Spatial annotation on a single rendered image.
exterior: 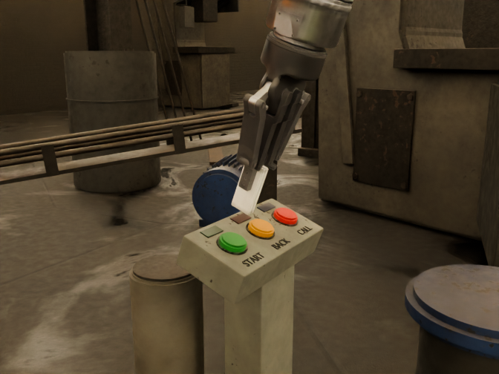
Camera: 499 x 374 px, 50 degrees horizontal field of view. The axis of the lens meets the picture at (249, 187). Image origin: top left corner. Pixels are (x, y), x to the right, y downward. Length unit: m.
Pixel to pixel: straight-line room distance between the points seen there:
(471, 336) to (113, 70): 2.79
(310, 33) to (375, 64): 2.24
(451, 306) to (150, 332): 0.52
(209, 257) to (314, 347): 1.00
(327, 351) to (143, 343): 0.86
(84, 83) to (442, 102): 2.06
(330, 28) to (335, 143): 2.42
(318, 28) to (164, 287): 0.46
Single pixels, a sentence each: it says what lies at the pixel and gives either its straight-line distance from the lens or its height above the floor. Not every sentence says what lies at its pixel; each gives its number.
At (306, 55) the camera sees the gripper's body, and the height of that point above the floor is 0.86.
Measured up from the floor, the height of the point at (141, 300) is 0.48.
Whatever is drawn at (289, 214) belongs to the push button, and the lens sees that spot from 0.87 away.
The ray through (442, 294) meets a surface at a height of 0.43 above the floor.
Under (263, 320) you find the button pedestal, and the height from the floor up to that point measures 0.48.
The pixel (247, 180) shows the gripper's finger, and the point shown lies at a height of 0.70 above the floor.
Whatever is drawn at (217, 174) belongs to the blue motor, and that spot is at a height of 0.31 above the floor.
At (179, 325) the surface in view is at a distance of 0.89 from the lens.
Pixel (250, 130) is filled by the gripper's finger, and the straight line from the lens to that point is 0.64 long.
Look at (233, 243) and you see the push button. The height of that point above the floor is 0.61.
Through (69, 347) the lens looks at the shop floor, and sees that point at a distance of 1.77.
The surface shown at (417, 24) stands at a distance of 2.88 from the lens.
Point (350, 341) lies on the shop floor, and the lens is 1.74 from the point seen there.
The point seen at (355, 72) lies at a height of 0.77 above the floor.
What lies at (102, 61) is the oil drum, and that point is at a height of 0.82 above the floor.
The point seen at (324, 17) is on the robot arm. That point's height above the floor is 0.90.
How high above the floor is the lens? 0.86
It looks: 14 degrees down
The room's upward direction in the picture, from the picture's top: straight up
